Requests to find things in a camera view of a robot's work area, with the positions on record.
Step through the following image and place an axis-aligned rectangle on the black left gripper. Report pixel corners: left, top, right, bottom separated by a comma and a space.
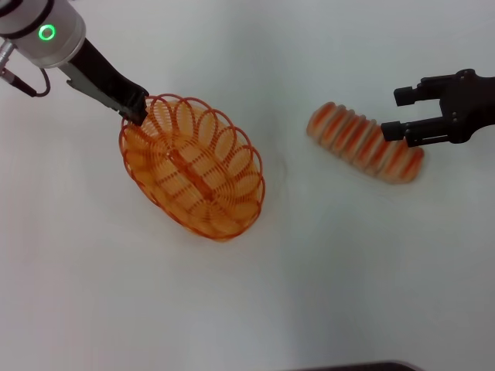
70, 37, 150, 126

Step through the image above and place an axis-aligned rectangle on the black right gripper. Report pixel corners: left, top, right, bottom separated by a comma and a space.
380, 69, 495, 149

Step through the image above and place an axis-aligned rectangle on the striped orange bread loaf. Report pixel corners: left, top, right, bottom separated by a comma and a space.
306, 101, 426, 186

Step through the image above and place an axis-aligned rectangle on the orange woven wire basket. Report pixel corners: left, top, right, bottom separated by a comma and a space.
118, 92, 267, 243

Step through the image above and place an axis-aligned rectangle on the dark rounded robot base edge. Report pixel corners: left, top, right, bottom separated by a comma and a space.
296, 359, 422, 371

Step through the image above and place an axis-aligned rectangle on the grey left wrist camera bracket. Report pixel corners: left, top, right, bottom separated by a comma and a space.
64, 63, 125, 115

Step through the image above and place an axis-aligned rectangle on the dark thin cable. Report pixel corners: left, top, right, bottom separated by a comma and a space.
15, 66, 52, 97

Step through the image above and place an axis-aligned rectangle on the silver cable connector plug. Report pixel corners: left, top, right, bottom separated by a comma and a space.
0, 40, 19, 84

